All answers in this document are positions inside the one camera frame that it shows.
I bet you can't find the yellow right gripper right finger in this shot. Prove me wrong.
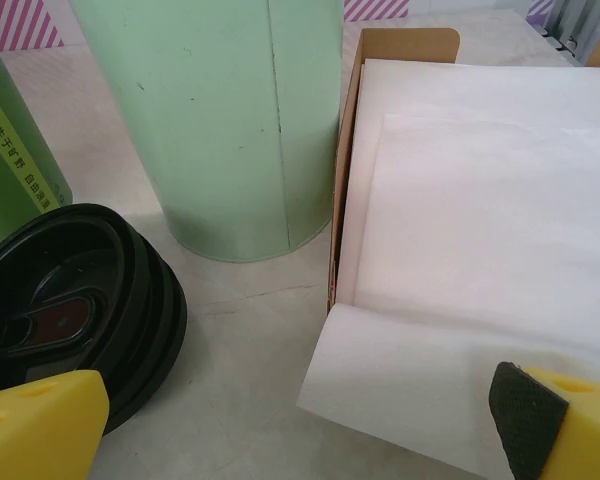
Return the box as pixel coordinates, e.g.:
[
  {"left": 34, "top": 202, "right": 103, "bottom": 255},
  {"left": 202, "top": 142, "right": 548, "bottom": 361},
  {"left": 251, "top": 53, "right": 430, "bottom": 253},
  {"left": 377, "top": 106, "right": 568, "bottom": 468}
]
[{"left": 488, "top": 361, "right": 600, "bottom": 480}]

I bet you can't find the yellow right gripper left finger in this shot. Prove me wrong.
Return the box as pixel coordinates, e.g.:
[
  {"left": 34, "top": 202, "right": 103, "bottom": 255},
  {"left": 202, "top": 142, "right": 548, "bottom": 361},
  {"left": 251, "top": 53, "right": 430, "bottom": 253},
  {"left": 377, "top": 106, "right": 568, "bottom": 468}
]
[{"left": 0, "top": 368, "right": 110, "bottom": 480}]

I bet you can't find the white draped paper napkin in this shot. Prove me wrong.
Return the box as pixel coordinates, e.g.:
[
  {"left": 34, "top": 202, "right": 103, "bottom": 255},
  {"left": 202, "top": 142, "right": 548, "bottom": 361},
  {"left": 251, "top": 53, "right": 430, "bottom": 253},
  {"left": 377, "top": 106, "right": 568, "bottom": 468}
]
[{"left": 295, "top": 113, "right": 600, "bottom": 476}]

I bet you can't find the beige paper cup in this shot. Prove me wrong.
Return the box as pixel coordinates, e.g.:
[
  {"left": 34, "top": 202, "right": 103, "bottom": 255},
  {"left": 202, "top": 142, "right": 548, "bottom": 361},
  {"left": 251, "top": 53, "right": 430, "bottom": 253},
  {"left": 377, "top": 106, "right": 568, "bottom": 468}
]
[{"left": 0, "top": 13, "right": 75, "bottom": 256}]

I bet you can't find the mint green straw holder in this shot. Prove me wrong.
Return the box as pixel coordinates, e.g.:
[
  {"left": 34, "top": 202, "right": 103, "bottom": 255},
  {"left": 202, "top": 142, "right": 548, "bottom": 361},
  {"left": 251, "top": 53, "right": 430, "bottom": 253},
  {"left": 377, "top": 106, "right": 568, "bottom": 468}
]
[{"left": 69, "top": 0, "right": 345, "bottom": 264}]

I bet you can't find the brown cardboard napkin box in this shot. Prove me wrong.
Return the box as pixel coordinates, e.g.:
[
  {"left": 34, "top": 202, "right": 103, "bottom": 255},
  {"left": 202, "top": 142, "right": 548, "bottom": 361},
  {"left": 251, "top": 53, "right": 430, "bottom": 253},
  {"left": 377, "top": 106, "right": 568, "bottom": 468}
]
[{"left": 326, "top": 27, "right": 600, "bottom": 317}]

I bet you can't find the aluminium frame post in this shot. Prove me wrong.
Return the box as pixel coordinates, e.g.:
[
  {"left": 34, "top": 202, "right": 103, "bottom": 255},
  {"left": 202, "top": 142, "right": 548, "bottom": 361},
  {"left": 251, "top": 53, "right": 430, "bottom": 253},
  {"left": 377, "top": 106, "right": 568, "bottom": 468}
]
[{"left": 532, "top": 0, "right": 600, "bottom": 66}]

